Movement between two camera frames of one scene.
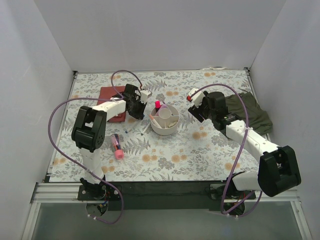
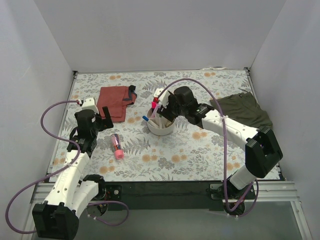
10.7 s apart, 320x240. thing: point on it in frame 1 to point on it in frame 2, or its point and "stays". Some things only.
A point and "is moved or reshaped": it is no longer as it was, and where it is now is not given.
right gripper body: x=196 y=113 to x=167 y=108
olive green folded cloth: x=259 y=120 stays
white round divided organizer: x=165 y=119 is moved or reshaped
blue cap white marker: x=127 y=131 to x=146 y=118
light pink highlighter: x=163 y=106 is moved or reshaped
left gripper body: x=137 y=110 to x=101 y=121
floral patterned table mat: x=153 y=126 stays
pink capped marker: x=119 y=153 stays
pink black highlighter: x=157 y=105 is moved or reshaped
